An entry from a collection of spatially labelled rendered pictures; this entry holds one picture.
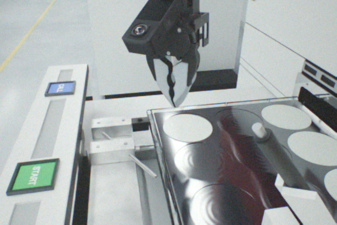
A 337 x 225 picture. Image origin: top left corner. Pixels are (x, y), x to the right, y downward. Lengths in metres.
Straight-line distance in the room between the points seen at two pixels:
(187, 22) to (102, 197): 0.30
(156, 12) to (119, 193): 0.28
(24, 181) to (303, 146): 0.47
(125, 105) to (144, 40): 0.48
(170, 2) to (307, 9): 0.46
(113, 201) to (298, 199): 0.33
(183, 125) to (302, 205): 0.41
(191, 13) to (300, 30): 0.40
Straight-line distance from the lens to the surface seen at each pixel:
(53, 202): 0.40
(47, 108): 0.59
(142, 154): 0.63
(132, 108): 0.83
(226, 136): 0.59
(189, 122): 0.62
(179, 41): 0.44
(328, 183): 0.55
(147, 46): 0.38
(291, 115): 0.70
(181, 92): 0.48
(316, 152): 0.60
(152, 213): 0.55
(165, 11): 0.41
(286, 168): 0.21
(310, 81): 0.78
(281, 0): 0.91
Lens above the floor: 1.24
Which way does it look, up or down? 30 degrees down
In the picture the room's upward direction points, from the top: straight up
